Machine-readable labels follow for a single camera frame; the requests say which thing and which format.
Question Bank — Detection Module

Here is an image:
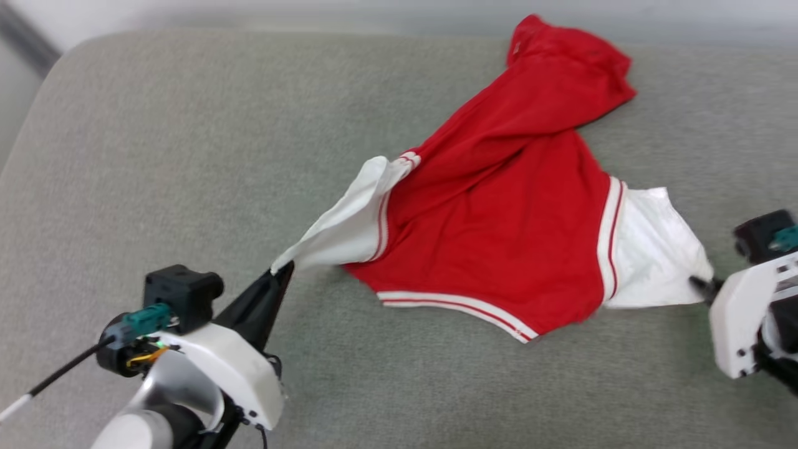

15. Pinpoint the dark grey wall trim strip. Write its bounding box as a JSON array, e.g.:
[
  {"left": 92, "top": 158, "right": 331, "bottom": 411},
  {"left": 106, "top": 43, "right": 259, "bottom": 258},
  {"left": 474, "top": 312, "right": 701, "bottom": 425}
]
[{"left": 0, "top": 0, "right": 62, "bottom": 79}]

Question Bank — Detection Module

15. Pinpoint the red and white jersey shirt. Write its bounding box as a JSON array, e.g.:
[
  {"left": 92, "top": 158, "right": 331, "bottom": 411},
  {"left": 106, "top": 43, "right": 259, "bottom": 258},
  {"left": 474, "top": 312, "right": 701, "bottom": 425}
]
[{"left": 269, "top": 14, "right": 716, "bottom": 345}]

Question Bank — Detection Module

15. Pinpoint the grey fabric sofa cushion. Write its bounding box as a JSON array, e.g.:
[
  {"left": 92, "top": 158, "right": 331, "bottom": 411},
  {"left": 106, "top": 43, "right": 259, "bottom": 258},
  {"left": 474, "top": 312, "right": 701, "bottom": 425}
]
[{"left": 0, "top": 28, "right": 798, "bottom": 449}]

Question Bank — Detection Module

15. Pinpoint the left teal-plug camera cable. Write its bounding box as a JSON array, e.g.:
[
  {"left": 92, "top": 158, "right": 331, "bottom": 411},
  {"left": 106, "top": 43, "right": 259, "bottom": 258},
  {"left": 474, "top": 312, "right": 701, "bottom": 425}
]
[{"left": 0, "top": 303, "right": 173, "bottom": 424}]

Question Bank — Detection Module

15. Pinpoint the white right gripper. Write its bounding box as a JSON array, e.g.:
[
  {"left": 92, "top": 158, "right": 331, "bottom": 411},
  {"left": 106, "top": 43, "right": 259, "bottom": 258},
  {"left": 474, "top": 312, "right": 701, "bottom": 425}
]
[{"left": 688, "top": 252, "right": 798, "bottom": 380}]

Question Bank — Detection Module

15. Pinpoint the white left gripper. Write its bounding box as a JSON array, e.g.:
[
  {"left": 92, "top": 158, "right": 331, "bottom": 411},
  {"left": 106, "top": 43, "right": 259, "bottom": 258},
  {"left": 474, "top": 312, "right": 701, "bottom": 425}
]
[{"left": 95, "top": 261, "right": 296, "bottom": 432}]

